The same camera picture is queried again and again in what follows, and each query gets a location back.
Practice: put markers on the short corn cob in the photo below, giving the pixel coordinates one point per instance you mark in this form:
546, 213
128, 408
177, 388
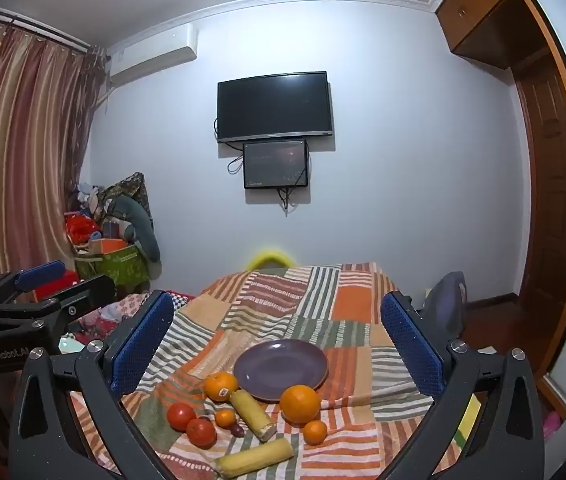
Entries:
250, 410

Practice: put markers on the white air conditioner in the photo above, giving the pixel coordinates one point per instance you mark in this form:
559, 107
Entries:
153, 57

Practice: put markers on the grey blue chair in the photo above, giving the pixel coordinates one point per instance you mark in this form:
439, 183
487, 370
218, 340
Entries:
450, 305

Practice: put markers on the purple plate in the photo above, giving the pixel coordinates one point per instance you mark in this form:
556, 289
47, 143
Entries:
278, 367

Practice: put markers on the red bag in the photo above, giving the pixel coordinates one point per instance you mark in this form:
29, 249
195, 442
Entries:
80, 230

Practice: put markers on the black wall television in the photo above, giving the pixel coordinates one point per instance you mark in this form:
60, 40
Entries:
273, 105

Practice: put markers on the orange box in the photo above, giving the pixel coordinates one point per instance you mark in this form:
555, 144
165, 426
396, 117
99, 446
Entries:
110, 246

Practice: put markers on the striped patchwork blanket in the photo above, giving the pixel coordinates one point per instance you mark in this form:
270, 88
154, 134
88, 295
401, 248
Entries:
353, 310

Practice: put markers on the red tomato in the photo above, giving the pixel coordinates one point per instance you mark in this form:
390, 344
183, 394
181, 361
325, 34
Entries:
180, 416
200, 432

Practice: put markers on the large orange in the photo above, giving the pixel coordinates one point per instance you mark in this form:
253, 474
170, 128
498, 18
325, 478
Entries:
300, 404

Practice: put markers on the red box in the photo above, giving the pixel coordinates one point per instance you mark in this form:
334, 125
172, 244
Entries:
58, 287

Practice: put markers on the small mandarin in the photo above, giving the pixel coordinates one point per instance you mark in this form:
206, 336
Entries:
315, 432
224, 417

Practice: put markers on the striped red curtain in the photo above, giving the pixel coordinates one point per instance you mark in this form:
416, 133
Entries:
23, 135

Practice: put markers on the small black wall monitor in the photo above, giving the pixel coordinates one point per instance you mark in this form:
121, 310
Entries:
275, 162

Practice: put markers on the camouflage cushion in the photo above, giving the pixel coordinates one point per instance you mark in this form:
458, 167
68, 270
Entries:
130, 182

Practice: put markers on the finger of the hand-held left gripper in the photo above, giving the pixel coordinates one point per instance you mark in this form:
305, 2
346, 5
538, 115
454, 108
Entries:
85, 295
40, 272

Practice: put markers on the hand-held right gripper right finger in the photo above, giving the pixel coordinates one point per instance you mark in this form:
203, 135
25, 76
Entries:
410, 345

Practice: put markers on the wooden overhead cabinet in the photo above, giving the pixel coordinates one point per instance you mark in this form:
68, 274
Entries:
468, 15

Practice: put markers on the yellow hoop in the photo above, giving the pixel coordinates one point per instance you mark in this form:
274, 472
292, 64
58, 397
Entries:
268, 252

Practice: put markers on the orange with sticker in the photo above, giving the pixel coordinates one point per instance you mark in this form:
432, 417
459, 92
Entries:
220, 385

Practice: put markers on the long corn cob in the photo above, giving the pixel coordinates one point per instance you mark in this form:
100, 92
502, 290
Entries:
255, 457

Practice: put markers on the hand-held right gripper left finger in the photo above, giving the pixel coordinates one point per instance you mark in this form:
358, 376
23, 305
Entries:
143, 345

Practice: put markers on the yellow sheet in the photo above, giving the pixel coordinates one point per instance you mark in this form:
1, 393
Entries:
468, 420

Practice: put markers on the floral bed sheet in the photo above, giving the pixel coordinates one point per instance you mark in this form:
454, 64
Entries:
113, 310

